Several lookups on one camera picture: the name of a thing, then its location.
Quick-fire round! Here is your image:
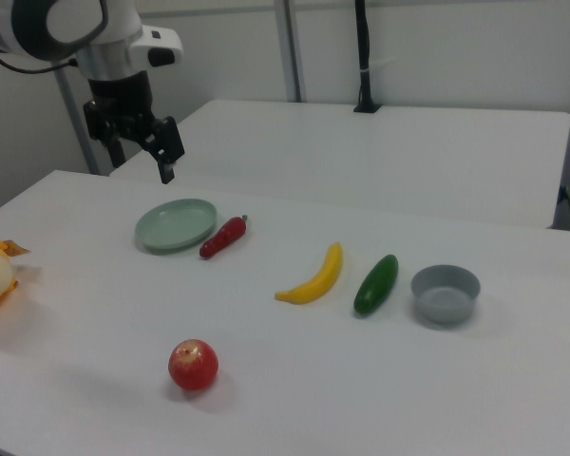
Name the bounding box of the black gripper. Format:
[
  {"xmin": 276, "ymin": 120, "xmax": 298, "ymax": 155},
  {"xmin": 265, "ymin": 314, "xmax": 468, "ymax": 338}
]
[{"xmin": 83, "ymin": 71, "xmax": 185, "ymax": 185}]

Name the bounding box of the red apple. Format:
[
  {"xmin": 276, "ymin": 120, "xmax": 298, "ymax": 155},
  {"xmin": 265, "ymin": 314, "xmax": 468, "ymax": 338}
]
[{"xmin": 167, "ymin": 338, "xmax": 219, "ymax": 392}]

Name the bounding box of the light green plate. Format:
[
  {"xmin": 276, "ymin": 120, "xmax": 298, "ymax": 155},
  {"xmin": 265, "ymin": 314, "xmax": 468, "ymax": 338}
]
[{"xmin": 134, "ymin": 198, "xmax": 219, "ymax": 257}]

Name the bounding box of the red chili pepper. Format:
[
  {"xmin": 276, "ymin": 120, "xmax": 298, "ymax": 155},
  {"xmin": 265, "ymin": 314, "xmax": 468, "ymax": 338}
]
[{"xmin": 199, "ymin": 214, "xmax": 249, "ymax": 260}]

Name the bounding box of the white side table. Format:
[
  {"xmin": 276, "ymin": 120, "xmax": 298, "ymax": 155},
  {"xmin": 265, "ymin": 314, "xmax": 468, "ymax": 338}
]
[{"xmin": 108, "ymin": 98, "xmax": 570, "ymax": 229}]

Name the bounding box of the yellow banana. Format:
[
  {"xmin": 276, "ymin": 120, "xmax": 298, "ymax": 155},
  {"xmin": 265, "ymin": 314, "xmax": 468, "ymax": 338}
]
[{"xmin": 274, "ymin": 241, "xmax": 344, "ymax": 305}]

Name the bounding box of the black pole stand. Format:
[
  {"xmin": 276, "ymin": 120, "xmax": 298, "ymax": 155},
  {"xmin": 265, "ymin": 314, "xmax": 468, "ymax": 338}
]
[{"xmin": 352, "ymin": 0, "xmax": 384, "ymax": 114}]

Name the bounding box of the green cucumber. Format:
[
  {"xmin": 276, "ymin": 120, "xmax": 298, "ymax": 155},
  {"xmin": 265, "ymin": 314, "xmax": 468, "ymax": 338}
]
[{"xmin": 352, "ymin": 254, "xmax": 400, "ymax": 317}]

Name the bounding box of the grey bowl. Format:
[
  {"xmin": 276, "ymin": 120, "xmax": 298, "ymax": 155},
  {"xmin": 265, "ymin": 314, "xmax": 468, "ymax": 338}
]
[{"xmin": 409, "ymin": 264, "xmax": 482, "ymax": 326}]

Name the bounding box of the grey partition post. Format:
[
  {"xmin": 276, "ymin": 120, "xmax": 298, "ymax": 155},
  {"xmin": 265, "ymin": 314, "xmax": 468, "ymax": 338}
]
[
  {"xmin": 54, "ymin": 70, "xmax": 101, "ymax": 176},
  {"xmin": 274, "ymin": 0, "xmax": 306, "ymax": 103}
]

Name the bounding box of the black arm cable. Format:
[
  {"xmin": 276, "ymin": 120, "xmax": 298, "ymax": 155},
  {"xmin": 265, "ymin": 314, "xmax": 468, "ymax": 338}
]
[{"xmin": 0, "ymin": 40, "xmax": 80, "ymax": 75}]

